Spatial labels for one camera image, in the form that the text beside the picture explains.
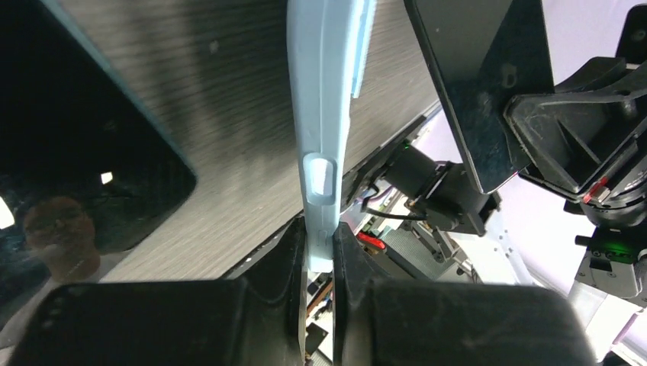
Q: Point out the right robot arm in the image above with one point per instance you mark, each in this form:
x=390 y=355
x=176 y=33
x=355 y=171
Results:
x=601 y=271

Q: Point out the light blue phone case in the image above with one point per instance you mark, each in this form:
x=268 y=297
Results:
x=327 y=47

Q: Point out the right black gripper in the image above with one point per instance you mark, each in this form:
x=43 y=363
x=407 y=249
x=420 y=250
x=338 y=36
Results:
x=587 y=142

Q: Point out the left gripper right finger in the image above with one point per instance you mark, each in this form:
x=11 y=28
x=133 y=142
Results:
x=382 y=320

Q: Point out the phone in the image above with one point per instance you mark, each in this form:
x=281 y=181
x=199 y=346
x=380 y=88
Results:
x=83 y=163
x=481 y=54

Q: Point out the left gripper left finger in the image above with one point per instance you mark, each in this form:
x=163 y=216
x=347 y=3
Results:
x=257 y=318

